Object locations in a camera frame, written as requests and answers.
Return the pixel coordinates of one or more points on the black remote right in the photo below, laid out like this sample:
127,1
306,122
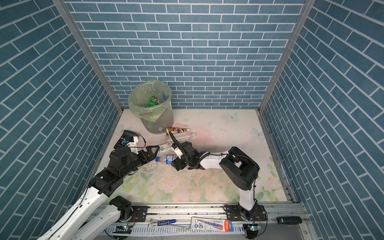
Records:
290,220

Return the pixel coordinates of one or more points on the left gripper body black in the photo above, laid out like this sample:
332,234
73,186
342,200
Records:
136,161

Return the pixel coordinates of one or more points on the blue marker pen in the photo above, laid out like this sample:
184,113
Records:
161,223

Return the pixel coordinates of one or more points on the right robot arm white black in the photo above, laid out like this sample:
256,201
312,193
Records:
239,167

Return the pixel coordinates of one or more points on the small crushed bottle blue label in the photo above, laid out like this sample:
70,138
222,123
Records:
166,159

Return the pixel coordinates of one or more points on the clear frosted bottle white cap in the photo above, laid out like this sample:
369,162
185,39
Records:
180,137

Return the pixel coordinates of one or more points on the brown coffee bottle left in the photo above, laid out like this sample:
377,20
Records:
177,130

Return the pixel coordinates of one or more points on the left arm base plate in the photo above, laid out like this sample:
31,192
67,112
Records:
139,214

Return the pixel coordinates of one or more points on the white red toothpaste box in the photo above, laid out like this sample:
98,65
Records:
215,225

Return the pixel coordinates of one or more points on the green soda bottle yellow cap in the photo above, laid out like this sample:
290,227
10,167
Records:
153,102

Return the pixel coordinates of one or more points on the black calculator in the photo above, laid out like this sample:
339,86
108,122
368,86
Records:
126,137

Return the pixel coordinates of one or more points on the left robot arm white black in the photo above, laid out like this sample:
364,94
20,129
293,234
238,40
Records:
73,225

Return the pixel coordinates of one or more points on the mesh bin with green bag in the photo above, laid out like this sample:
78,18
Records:
155,119

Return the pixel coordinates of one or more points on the white tea bottle green label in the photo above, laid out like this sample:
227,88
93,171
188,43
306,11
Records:
165,148

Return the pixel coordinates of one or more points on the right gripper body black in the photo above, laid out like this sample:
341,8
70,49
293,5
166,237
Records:
181,163

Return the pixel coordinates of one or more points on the white slotted cable duct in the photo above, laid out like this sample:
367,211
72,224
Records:
144,230

